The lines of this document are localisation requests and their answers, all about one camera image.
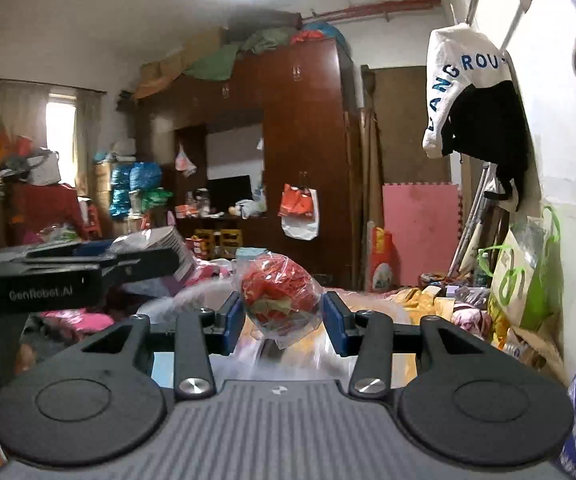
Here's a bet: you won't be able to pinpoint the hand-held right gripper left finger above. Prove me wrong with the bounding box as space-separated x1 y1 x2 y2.
80 292 245 402

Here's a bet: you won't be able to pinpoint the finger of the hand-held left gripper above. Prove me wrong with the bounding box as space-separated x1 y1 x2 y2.
28 247 181 292
15 240 114 262

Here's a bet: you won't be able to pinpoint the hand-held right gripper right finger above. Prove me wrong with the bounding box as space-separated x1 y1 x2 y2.
322 291 495 399

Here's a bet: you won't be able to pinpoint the clear plastic basket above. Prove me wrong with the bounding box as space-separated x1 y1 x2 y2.
138 282 411 381

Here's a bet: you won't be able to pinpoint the clear bag of red sweets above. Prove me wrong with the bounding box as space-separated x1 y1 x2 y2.
235 254 323 349

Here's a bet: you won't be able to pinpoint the red cloth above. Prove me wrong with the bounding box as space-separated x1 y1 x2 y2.
9 181 89 247

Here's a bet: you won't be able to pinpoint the blue plastic bags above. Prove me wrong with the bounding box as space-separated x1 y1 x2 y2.
109 161 165 219

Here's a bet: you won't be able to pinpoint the yellow crates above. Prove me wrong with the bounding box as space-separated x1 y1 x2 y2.
192 229 245 261

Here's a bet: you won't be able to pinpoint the red printed sack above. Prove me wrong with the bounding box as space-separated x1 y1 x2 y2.
370 227 395 292

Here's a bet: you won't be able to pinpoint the yellow patterned blanket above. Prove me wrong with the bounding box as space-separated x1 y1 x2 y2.
392 287 451 322

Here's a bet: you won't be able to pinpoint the pink plastic bag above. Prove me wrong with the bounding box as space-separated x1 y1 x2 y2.
174 141 199 177

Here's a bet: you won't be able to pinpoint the black television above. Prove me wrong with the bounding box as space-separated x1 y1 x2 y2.
207 175 253 212

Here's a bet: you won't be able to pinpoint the pink foam mat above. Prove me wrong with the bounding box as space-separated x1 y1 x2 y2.
382 182 461 288

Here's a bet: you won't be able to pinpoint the orange and white plastic bag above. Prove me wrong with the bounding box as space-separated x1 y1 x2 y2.
278 183 319 239

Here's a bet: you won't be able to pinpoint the white curtain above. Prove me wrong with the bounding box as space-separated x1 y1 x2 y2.
0 79 106 198

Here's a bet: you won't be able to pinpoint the grey metal poles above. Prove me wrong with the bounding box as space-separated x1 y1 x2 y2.
449 164 490 281

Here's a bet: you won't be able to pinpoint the brown wooden wardrobe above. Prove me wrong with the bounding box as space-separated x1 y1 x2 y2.
135 37 363 288

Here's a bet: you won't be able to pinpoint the green and white bag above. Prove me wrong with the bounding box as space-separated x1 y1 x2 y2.
477 205 565 332

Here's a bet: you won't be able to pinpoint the brown wooden board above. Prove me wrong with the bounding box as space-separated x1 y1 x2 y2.
360 65 453 291

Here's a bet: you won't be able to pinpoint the green cloth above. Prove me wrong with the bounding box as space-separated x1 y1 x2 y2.
183 27 295 82

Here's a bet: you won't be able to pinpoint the white and black jacket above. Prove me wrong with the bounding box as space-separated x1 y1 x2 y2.
422 24 531 211

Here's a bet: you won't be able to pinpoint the red pipe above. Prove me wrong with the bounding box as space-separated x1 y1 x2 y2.
313 0 442 20

